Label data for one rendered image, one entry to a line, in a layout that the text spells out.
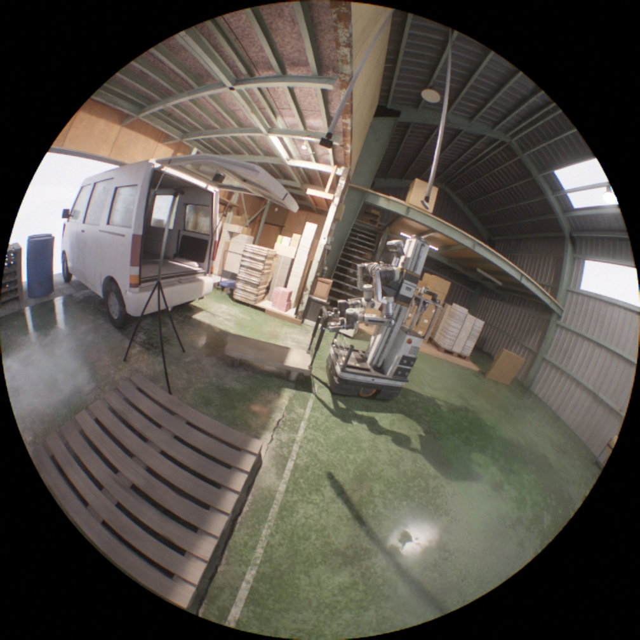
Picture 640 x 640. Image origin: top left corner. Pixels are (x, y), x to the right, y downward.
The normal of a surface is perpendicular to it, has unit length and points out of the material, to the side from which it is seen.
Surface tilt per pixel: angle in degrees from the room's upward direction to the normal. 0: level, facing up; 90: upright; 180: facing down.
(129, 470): 0
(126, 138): 90
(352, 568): 0
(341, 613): 0
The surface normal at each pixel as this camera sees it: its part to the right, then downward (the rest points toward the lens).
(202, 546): 0.29, -0.91
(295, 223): -0.12, 0.26
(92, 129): 0.95, 0.32
